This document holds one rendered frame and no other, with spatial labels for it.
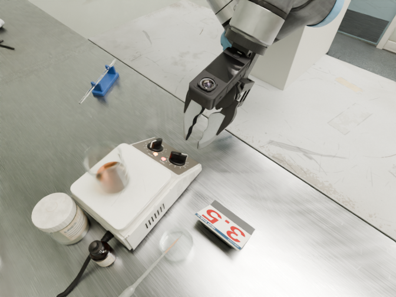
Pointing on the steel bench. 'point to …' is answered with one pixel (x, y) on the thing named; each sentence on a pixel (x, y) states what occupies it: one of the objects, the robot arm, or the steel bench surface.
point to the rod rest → (101, 88)
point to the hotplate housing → (165, 200)
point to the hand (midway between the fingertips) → (192, 139)
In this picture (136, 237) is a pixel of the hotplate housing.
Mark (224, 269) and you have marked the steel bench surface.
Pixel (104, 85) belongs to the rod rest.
